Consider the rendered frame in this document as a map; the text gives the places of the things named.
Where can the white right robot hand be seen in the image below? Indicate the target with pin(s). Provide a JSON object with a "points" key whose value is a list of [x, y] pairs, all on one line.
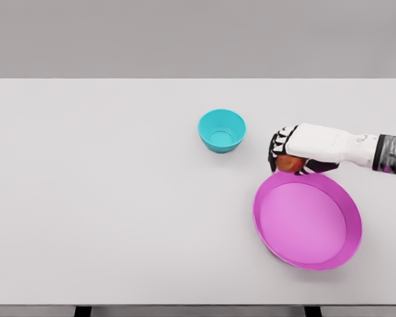
{"points": [[308, 140]]}

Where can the red apple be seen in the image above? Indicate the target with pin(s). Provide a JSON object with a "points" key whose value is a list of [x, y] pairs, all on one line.
{"points": [[289, 162]]}

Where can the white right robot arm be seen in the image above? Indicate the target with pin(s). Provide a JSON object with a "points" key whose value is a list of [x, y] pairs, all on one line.
{"points": [[379, 148]]}

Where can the pink plate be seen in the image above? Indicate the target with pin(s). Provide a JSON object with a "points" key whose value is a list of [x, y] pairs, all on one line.
{"points": [[305, 220]]}

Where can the blue bowl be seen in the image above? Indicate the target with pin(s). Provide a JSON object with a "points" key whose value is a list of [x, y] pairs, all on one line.
{"points": [[221, 130]]}

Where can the white table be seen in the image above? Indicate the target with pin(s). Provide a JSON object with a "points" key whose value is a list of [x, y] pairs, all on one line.
{"points": [[125, 165]]}

